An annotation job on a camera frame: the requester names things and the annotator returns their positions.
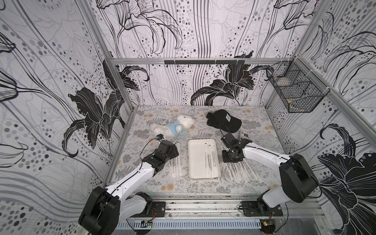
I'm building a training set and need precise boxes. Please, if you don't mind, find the pile straw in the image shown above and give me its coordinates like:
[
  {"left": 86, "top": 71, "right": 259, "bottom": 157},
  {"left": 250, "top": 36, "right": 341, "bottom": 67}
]
[
  {"left": 225, "top": 160, "right": 260, "bottom": 183},
  {"left": 168, "top": 142, "right": 182, "bottom": 178}
]

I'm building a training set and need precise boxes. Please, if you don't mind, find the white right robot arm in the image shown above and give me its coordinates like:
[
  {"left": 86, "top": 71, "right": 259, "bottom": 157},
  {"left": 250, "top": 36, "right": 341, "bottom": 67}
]
[{"left": 221, "top": 133, "right": 320, "bottom": 210}]

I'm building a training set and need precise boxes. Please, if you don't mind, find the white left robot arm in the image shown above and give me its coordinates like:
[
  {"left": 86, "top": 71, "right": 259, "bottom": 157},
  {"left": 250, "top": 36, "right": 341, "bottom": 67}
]
[{"left": 78, "top": 140, "right": 179, "bottom": 235}]

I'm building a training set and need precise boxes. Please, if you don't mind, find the white rectangular storage tray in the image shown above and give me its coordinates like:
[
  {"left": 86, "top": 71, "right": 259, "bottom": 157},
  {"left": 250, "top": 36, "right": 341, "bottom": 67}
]
[{"left": 188, "top": 139, "right": 221, "bottom": 180}]

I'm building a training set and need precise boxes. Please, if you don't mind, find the white plush toy blue shirt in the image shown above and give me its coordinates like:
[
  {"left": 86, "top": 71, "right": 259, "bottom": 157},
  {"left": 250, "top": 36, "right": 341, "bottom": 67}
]
[{"left": 150, "top": 115, "right": 195, "bottom": 139}]

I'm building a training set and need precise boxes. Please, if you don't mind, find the black baseball cap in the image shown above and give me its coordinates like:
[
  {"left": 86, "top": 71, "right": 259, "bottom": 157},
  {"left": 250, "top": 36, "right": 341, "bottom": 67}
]
[{"left": 206, "top": 109, "right": 242, "bottom": 133}]

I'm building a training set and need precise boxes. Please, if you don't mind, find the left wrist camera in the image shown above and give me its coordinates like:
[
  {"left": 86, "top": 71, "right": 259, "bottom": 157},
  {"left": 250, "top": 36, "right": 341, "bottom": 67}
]
[{"left": 156, "top": 134, "right": 164, "bottom": 141}]

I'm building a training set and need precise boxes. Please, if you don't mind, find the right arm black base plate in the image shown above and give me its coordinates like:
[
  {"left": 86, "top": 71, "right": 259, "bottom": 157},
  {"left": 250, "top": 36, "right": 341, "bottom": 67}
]
[{"left": 239, "top": 201, "right": 284, "bottom": 217}]

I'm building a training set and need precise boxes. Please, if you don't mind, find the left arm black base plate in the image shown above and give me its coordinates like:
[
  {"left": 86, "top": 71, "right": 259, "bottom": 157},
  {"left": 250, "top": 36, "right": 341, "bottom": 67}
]
[{"left": 140, "top": 201, "right": 166, "bottom": 218}]

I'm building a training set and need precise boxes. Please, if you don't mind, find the white slotted cable duct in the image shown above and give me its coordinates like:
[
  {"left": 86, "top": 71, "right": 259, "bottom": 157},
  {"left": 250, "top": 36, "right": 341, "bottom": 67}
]
[{"left": 117, "top": 218, "right": 261, "bottom": 230}]

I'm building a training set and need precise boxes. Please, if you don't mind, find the black wire wall basket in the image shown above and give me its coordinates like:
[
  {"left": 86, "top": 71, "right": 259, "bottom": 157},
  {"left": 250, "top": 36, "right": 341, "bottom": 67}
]
[{"left": 266, "top": 61, "right": 330, "bottom": 113}]

